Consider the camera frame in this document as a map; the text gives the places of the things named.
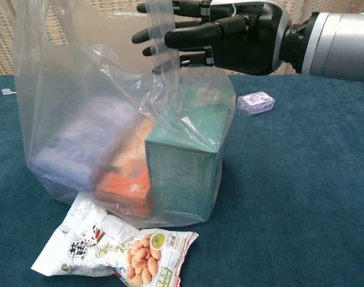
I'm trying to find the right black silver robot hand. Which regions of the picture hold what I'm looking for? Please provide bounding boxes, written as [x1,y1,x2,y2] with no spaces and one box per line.
[131,0,292,77]

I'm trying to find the clear plastic shopping bag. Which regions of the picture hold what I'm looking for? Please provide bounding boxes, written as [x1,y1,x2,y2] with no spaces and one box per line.
[13,0,236,230]

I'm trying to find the white snack packet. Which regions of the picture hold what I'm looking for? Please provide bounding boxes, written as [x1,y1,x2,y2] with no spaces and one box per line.
[31,191,199,287]

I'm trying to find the small clear purple case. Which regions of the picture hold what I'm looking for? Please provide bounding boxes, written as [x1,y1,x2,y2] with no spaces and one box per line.
[236,91,276,117]

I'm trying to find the teal cardboard box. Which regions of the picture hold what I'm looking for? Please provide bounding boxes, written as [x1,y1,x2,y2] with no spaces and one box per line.
[144,86,235,224]

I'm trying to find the blue table cloth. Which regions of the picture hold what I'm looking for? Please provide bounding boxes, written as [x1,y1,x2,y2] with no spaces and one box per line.
[0,73,364,287]

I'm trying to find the orange cardboard box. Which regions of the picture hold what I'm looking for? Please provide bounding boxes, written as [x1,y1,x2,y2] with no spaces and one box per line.
[95,119,154,221]

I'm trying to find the blue white paper package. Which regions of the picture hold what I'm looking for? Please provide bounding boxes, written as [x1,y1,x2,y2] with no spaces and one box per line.
[29,95,141,195]

